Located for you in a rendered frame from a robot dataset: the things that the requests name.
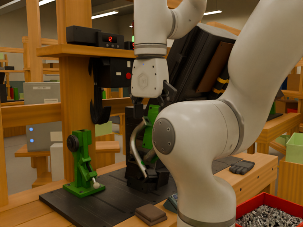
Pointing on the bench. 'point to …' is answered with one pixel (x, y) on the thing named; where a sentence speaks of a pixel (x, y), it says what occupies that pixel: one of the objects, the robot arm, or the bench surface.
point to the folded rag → (150, 214)
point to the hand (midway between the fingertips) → (150, 116)
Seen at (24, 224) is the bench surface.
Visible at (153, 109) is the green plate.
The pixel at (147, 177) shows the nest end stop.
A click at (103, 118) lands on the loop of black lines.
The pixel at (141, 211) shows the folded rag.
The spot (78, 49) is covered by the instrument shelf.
